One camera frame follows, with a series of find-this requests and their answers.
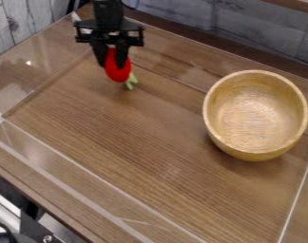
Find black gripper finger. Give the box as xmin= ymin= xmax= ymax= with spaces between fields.
xmin=115 ymin=40 xmax=130 ymax=69
xmin=89 ymin=40 xmax=108 ymax=66

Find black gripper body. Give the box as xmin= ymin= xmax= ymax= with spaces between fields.
xmin=72 ymin=19 xmax=144 ymax=47

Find red toy strawberry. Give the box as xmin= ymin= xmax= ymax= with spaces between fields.
xmin=104 ymin=47 xmax=139 ymax=90

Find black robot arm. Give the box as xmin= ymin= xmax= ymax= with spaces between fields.
xmin=72 ymin=0 xmax=144 ymax=69

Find wooden bowl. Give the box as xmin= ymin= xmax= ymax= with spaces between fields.
xmin=202 ymin=69 xmax=308 ymax=161

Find clear acrylic tray wall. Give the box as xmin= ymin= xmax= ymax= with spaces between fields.
xmin=0 ymin=15 xmax=308 ymax=243

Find black table clamp bracket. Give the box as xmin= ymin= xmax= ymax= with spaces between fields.
xmin=17 ymin=212 xmax=64 ymax=243

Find black cable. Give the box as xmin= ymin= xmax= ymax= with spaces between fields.
xmin=0 ymin=220 xmax=17 ymax=243

